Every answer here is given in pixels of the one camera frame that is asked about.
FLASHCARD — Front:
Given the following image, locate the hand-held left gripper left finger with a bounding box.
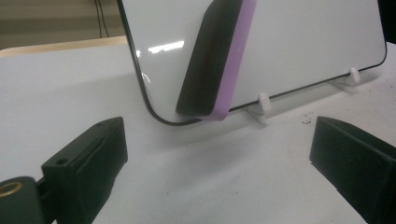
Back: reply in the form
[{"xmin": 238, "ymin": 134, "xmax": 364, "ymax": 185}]
[{"xmin": 41, "ymin": 116, "xmax": 129, "ymax": 224}]

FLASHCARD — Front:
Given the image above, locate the purple and black whiteboard eraser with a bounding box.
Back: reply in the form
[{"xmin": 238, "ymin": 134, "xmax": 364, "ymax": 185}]
[{"xmin": 175, "ymin": 0, "xmax": 258, "ymax": 122}]

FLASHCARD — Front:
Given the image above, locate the thin black cable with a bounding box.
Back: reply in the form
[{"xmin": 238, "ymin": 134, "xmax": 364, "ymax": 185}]
[
  {"xmin": 97, "ymin": 0, "xmax": 110, "ymax": 38},
  {"xmin": 93, "ymin": 0, "xmax": 104, "ymax": 39}
]

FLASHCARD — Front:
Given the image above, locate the light wooden board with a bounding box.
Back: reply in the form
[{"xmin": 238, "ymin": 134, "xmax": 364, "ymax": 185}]
[{"xmin": 0, "ymin": 35, "xmax": 128, "ymax": 59}]

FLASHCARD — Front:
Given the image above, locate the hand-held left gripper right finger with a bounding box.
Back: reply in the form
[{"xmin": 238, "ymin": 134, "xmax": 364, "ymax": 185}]
[{"xmin": 309, "ymin": 115, "xmax": 396, "ymax": 224}]

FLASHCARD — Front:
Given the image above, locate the white whiteboard with black rim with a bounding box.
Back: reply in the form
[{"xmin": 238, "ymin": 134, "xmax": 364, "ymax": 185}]
[{"xmin": 117, "ymin": 0, "xmax": 388, "ymax": 127}]

